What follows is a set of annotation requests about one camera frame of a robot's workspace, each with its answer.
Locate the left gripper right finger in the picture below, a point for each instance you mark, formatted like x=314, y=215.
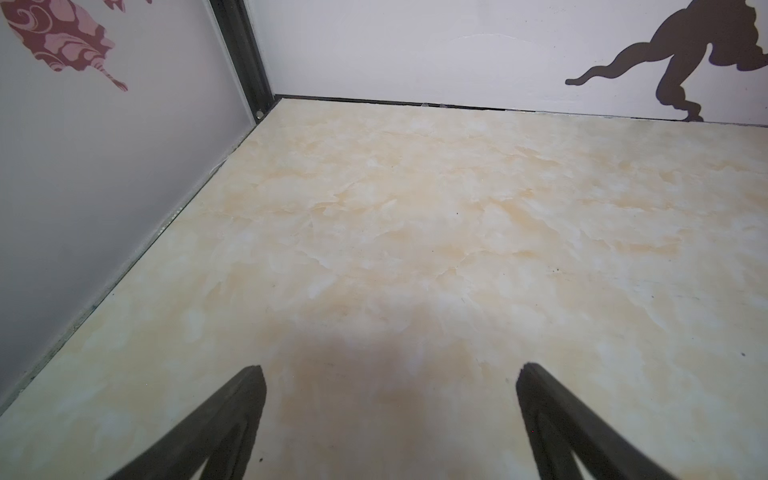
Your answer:
x=565, y=433

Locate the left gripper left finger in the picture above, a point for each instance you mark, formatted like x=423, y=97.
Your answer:
x=216, y=440

